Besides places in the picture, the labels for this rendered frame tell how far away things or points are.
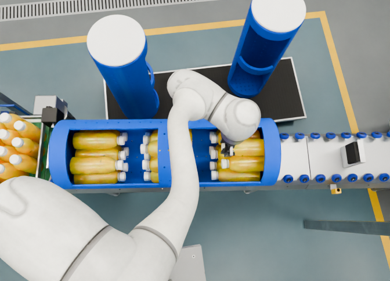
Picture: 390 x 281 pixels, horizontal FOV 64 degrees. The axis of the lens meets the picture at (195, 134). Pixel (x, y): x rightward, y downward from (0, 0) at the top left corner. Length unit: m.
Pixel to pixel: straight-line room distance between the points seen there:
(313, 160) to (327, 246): 1.12
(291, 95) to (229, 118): 1.72
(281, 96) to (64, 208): 2.15
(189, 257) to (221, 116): 0.64
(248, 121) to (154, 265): 0.46
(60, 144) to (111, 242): 0.78
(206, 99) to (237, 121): 0.11
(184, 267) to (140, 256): 0.79
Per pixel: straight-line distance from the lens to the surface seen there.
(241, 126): 0.84
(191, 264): 1.32
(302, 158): 1.59
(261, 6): 1.74
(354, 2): 3.41
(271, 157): 1.23
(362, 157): 1.53
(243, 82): 2.48
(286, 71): 2.63
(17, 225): 0.56
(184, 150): 0.73
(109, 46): 1.60
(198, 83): 0.89
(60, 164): 1.27
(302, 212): 2.55
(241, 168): 1.28
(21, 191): 0.58
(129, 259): 0.54
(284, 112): 2.48
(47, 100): 1.78
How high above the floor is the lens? 2.38
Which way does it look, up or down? 75 degrees down
